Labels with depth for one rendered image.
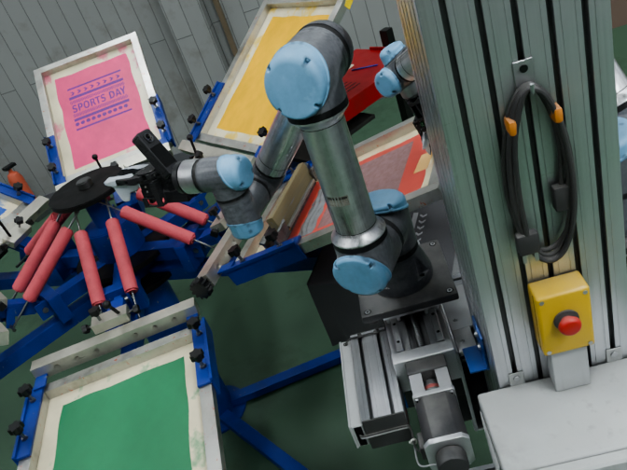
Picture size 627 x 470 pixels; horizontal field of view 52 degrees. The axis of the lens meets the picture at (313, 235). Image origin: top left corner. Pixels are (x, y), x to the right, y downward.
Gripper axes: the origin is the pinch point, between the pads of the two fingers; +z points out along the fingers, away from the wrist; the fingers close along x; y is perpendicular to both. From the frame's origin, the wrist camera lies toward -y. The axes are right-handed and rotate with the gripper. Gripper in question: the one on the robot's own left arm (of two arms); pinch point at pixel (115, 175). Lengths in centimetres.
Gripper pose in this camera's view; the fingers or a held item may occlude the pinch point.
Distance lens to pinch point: 156.5
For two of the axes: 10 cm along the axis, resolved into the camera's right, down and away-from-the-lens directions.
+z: -8.9, 0.4, 4.6
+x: 3.9, -4.9, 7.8
